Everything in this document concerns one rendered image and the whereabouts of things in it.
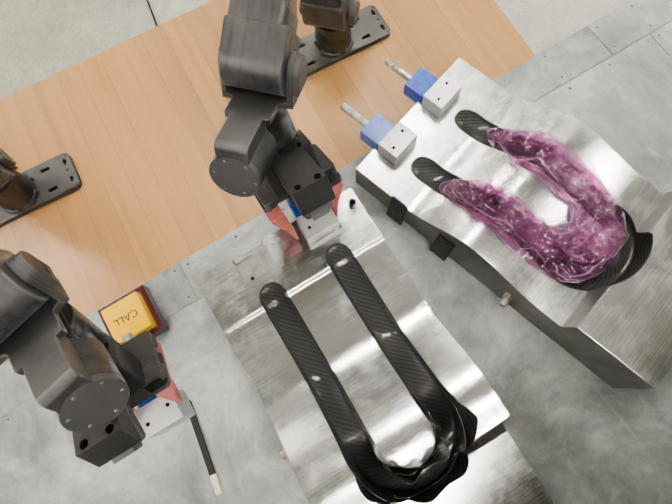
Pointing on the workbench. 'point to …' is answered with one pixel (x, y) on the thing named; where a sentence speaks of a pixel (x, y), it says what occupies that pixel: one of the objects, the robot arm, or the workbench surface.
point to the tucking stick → (206, 455)
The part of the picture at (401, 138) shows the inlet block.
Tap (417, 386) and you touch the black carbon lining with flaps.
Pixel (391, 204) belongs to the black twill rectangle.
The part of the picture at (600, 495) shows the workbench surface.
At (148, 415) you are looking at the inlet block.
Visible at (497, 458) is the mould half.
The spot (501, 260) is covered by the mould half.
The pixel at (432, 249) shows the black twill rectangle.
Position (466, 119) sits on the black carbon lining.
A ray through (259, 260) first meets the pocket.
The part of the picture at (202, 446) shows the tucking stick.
